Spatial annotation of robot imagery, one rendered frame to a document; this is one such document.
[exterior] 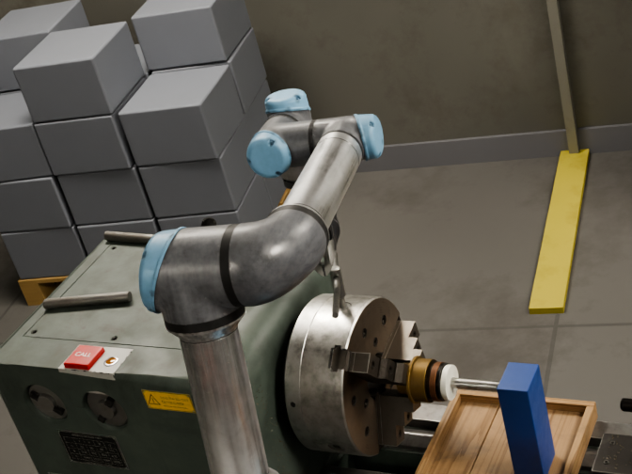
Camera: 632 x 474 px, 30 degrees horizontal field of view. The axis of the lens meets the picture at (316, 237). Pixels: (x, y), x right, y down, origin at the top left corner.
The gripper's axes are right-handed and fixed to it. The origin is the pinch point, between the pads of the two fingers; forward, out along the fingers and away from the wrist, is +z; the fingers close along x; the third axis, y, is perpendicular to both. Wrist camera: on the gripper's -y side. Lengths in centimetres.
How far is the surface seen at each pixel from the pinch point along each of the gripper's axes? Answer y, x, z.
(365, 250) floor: -238, 1, 114
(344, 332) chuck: 4.0, 1.5, 12.3
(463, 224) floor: -241, 42, 111
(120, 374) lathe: 5.2, -41.7, 11.9
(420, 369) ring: 4.8, 14.3, 22.7
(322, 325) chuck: 0.7, -2.6, 11.8
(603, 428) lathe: 1, 48, 46
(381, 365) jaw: 5.9, 7.1, 19.6
